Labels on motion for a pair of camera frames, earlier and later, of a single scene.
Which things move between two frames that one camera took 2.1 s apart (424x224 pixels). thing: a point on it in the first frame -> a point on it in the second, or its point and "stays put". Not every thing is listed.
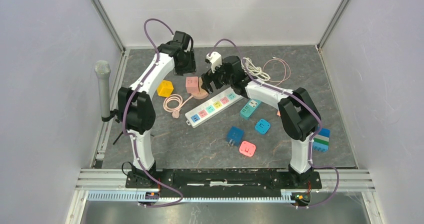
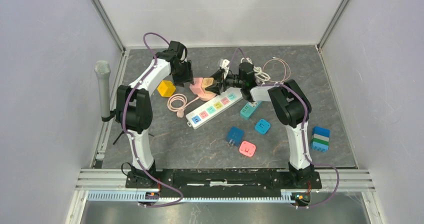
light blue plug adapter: (262, 126) stays put
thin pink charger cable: (284, 62) stays put
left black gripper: (191, 67) -> (188, 77)
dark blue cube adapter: (235, 135) stays put
